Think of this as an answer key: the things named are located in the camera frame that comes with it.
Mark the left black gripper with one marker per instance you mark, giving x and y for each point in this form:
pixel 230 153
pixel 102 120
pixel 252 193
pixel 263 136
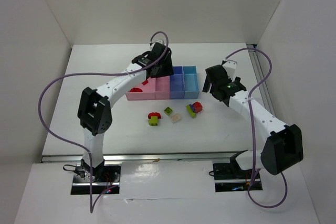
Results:
pixel 165 64

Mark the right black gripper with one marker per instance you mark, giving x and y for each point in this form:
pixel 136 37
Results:
pixel 212 83

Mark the red flower lego brick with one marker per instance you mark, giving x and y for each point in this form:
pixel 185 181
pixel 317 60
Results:
pixel 198 106

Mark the long green lego brick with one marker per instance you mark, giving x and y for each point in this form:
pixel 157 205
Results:
pixel 190 111

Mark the green square lego brick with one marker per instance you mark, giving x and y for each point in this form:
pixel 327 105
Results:
pixel 168 111

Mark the red curved lego brick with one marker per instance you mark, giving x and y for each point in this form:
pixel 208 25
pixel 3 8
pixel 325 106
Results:
pixel 154 114

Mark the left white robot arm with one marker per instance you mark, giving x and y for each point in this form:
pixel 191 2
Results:
pixel 95 105

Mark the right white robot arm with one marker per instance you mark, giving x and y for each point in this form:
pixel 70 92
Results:
pixel 282 143

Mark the narrow pink container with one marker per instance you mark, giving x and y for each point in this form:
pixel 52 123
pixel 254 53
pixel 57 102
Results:
pixel 162 88

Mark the blue purple container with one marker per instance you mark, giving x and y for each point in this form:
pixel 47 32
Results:
pixel 177 89

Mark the light blue container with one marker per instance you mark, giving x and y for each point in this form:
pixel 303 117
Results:
pixel 190 82

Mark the large pink container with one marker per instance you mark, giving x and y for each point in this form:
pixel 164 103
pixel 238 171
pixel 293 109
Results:
pixel 143 91

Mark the white tan lego brick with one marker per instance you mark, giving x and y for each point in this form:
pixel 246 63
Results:
pixel 175 118

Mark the front aluminium rail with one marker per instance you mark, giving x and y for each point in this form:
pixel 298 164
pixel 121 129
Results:
pixel 142 157

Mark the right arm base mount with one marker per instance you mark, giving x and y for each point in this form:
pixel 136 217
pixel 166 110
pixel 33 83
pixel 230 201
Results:
pixel 229 178

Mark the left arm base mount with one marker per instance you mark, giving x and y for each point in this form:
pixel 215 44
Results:
pixel 108 180

